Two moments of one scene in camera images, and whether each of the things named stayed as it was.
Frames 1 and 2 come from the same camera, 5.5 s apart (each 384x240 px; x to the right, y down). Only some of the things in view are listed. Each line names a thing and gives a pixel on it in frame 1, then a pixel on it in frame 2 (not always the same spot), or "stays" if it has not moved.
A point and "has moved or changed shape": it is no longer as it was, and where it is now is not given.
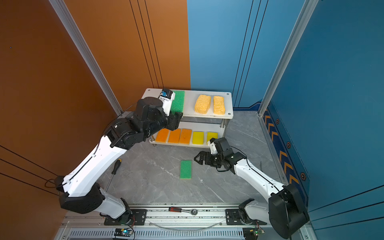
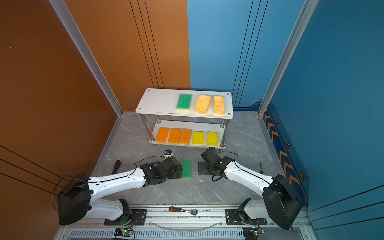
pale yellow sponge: [162, 135] stays
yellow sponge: [210, 135] stays
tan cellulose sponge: [219, 106] stays
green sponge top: [178, 104] has moved or changed shape
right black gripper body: [216, 160] → [206, 170]
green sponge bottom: [185, 169] stays
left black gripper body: [170, 122] → [175, 175]
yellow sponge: [198, 137] stays
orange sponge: [174, 136] stays
